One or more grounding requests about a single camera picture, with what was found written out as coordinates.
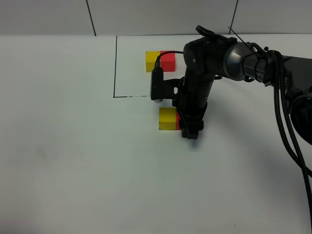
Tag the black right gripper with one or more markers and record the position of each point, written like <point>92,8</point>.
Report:
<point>191,112</point>

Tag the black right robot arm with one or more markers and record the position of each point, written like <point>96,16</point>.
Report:
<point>215,55</point>

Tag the red template block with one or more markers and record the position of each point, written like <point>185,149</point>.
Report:
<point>168,62</point>

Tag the yellow template block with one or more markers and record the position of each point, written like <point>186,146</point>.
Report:
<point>150,59</point>

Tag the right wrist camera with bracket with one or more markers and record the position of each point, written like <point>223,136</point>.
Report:
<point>167,89</point>

